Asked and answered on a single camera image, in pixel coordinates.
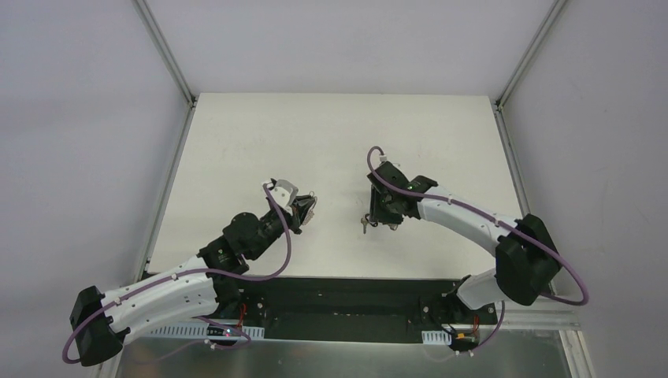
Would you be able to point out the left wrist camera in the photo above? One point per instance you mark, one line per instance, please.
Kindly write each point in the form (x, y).
(281, 192)

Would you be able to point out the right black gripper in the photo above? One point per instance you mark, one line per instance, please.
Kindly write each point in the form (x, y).
(376, 209)

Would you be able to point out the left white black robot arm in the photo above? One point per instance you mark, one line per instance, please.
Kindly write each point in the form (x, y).
(103, 322)

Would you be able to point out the right white cable duct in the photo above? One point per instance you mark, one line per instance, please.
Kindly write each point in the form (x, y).
(439, 338)

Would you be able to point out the left aluminium frame rail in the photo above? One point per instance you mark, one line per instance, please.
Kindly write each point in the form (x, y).
(142, 111)

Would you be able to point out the left white cable duct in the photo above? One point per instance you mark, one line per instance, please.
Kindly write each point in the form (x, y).
(201, 330)

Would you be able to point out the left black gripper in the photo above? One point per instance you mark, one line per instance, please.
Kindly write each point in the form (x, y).
(298, 215)

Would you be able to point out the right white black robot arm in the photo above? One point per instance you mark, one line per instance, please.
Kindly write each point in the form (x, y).
(524, 254)

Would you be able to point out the right aluminium frame rail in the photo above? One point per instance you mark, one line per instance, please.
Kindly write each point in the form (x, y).
(520, 147)

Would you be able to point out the front steel sheet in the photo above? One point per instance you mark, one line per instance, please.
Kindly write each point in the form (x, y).
(508, 356)

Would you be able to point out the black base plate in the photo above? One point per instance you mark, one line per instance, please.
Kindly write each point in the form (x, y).
(345, 309)

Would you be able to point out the aluminium frame rail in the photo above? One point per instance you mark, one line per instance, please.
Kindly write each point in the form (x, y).
(142, 111)
(520, 147)

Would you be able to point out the white cable duct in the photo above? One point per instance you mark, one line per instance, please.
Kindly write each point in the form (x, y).
(201, 330)
(439, 338)

